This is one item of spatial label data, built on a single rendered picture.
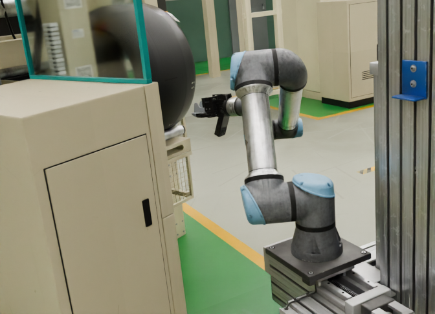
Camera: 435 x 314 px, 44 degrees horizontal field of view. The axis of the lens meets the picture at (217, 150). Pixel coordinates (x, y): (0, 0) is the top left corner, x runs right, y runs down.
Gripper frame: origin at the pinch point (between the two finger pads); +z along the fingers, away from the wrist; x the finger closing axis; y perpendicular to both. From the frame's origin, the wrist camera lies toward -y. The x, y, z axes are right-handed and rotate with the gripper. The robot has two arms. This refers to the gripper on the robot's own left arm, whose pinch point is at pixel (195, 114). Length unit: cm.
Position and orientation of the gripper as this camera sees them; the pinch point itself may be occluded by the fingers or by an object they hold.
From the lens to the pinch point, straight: 221.5
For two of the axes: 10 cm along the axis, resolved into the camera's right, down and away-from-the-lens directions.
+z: -7.5, 0.1, 6.6
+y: -1.9, -9.6, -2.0
